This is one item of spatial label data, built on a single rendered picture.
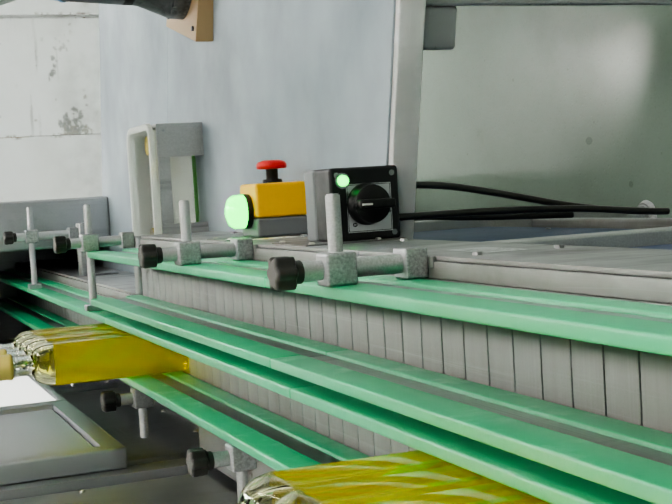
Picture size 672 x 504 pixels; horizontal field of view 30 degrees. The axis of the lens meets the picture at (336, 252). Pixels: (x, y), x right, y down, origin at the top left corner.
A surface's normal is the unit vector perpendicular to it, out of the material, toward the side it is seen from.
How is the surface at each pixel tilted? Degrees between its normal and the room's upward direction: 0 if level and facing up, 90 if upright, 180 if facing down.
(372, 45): 0
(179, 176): 90
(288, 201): 90
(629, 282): 0
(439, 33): 90
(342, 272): 90
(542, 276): 0
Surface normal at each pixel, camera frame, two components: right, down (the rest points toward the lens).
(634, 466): -0.06, -1.00
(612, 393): -0.93, 0.07
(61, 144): 0.37, 0.04
